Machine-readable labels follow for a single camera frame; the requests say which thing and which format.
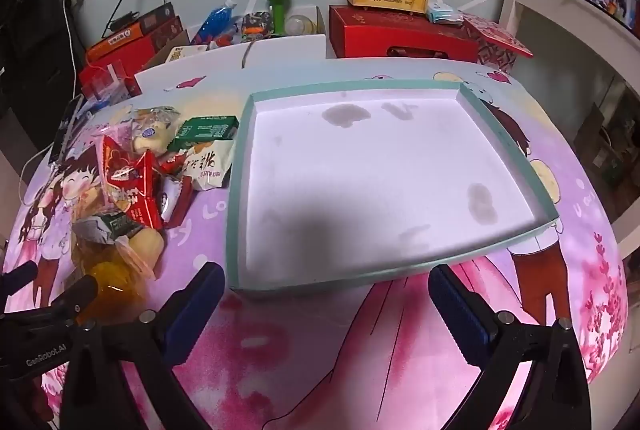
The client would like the orange-yellow snack packet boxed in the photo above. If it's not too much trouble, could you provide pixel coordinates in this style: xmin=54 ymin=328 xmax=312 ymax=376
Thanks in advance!
xmin=80 ymin=260 xmax=148 ymax=313

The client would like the colourful patterned toy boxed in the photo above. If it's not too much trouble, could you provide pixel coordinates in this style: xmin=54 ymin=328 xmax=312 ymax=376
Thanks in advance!
xmin=240 ymin=10 xmax=276 ymax=42

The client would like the green dumbbell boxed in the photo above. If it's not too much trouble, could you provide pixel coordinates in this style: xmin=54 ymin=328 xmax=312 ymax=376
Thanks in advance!
xmin=265 ymin=0 xmax=292 ymax=34

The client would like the pale yellow cake packet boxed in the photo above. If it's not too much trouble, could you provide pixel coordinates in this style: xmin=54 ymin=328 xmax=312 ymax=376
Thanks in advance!
xmin=119 ymin=230 xmax=166 ymax=281

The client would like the clear plastic box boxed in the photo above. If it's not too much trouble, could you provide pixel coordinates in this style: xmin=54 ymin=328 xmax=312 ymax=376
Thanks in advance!
xmin=80 ymin=63 xmax=142 ymax=102

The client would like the red milk carton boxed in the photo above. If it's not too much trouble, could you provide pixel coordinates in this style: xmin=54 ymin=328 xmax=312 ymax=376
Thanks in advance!
xmin=120 ymin=151 xmax=167 ymax=231

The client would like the black remote box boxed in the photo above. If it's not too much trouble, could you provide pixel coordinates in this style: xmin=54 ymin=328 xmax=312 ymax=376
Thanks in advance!
xmin=49 ymin=94 xmax=84 ymax=164

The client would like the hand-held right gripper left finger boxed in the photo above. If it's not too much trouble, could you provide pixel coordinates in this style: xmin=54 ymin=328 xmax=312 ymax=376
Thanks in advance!
xmin=60 ymin=261 xmax=226 ymax=430

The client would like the red patterned box lid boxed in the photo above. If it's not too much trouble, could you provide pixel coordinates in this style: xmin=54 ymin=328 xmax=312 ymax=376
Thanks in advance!
xmin=460 ymin=13 xmax=534 ymax=74

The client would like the blue tissue pack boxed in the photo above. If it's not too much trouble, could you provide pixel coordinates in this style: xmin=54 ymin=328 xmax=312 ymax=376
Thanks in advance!
xmin=426 ymin=3 xmax=464 ymax=26

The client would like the cartoon printed tablecloth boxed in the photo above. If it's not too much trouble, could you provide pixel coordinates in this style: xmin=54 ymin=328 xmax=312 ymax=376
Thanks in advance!
xmin=0 ymin=60 xmax=628 ymax=430

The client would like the white tray with green rim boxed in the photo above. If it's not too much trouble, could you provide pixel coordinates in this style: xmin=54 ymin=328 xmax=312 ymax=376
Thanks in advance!
xmin=225 ymin=79 xmax=560 ymax=296

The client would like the clear plastic ball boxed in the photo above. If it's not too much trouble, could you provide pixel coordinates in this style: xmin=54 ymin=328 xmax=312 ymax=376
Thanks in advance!
xmin=285 ymin=14 xmax=316 ymax=36

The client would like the white charging cable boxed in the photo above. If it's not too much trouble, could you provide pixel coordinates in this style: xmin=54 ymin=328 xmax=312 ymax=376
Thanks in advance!
xmin=19 ymin=144 xmax=67 ymax=202

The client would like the steamed cake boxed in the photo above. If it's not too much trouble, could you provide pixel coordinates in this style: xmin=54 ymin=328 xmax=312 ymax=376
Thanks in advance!
xmin=127 ymin=106 xmax=183 ymax=157

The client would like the blue water bottle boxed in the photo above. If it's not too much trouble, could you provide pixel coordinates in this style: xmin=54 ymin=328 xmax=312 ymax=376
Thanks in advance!
xmin=192 ymin=0 xmax=239 ymax=44

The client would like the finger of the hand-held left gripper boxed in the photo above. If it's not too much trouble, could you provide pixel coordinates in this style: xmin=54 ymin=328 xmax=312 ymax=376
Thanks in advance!
xmin=30 ymin=275 xmax=99 ymax=327
xmin=0 ymin=260 xmax=40 ymax=299

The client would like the grey green snack packet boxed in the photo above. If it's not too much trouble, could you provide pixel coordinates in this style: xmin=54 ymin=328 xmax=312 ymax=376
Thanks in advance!
xmin=75 ymin=213 xmax=146 ymax=246

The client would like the red packet with gold print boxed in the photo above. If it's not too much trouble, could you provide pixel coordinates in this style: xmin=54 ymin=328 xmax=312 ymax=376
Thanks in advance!
xmin=101 ymin=134 xmax=146 ymax=183

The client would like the white green cookie packet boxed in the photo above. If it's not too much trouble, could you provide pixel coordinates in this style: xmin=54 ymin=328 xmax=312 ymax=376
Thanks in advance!
xmin=181 ymin=149 xmax=234 ymax=192

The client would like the red cardboard box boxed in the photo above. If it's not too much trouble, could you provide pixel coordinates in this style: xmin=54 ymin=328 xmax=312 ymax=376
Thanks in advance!
xmin=79 ymin=18 xmax=184 ymax=84

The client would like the brown cardboard box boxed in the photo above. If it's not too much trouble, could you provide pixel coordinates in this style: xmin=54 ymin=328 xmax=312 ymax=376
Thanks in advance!
xmin=580 ymin=103 xmax=632 ymax=182

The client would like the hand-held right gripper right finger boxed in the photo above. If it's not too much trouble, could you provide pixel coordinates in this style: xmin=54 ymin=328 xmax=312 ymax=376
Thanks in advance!
xmin=428 ymin=263 xmax=601 ymax=430

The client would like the brown cord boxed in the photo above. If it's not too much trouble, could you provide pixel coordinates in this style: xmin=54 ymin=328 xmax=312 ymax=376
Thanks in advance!
xmin=242 ymin=39 xmax=262 ymax=69

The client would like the green biscuit packet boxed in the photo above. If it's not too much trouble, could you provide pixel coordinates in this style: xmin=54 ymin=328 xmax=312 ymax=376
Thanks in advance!
xmin=167 ymin=113 xmax=241 ymax=152

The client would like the black furniture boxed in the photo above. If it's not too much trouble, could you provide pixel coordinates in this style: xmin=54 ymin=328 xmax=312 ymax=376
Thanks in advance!
xmin=0 ymin=0 xmax=87 ymax=121

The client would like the small white yellow carton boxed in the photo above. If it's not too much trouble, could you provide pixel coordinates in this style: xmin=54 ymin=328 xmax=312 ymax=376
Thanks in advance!
xmin=165 ymin=45 xmax=209 ymax=64

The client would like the small red candy packet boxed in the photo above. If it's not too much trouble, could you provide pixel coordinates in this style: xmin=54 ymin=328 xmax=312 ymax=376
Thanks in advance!
xmin=159 ymin=160 xmax=195 ymax=227

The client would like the white cardboard box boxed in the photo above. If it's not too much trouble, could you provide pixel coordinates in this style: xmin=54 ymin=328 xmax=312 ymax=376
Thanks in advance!
xmin=135 ymin=5 xmax=329 ymax=86

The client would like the large red gift box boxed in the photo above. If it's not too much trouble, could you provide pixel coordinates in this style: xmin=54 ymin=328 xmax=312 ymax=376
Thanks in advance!
xmin=327 ymin=5 xmax=481 ymax=62

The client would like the orange flat box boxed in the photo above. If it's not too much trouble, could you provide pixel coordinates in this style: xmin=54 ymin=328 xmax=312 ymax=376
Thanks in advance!
xmin=85 ymin=3 xmax=177 ymax=61

